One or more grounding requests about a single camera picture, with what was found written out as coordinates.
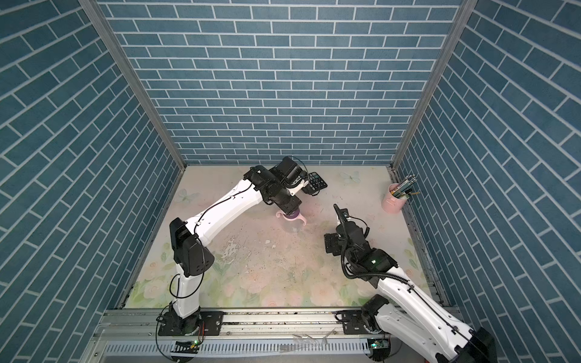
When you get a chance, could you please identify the pink bottle cap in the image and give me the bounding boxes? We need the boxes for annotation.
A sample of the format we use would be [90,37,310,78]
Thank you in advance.
[285,209,300,219]

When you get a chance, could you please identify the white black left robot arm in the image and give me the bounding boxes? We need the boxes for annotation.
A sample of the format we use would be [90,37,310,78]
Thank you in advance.
[156,157,310,337]

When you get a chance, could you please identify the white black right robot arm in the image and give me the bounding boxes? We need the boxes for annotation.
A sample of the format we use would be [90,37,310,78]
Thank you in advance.
[325,213,498,362]

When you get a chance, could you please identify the black desk calculator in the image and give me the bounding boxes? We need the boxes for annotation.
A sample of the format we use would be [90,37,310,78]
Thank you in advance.
[303,172,328,196]

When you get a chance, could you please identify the pink pen holder cup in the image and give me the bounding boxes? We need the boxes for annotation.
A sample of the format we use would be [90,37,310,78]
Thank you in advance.
[381,183,409,214]

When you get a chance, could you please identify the pens in pink cup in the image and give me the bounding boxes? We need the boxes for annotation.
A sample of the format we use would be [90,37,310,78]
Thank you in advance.
[390,174,417,199]

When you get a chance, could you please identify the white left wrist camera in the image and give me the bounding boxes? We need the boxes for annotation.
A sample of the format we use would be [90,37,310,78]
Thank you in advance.
[288,175,310,196]

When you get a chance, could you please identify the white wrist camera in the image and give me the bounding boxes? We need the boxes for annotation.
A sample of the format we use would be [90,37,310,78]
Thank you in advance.
[333,204,350,228]
[288,175,310,196]

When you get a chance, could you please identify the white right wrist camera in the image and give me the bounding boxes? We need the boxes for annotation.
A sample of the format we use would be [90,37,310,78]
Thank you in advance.
[333,204,350,228]

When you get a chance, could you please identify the white slotted cable duct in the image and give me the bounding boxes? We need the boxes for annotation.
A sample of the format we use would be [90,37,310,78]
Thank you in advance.
[104,338,371,358]

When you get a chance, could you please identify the aluminium corner post right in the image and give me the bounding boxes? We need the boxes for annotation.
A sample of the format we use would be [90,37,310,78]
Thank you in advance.
[391,0,478,170]

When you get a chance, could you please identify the aluminium corner post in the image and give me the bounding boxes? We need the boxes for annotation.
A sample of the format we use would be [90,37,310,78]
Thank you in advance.
[79,0,186,172]
[391,0,478,170]

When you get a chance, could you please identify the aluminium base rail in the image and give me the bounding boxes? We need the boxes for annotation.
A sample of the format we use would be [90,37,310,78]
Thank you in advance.
[95,307,383,340]

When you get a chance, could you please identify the aluminium corner post left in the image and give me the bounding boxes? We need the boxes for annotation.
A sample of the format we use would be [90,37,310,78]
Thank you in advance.
[79,0,186,172]

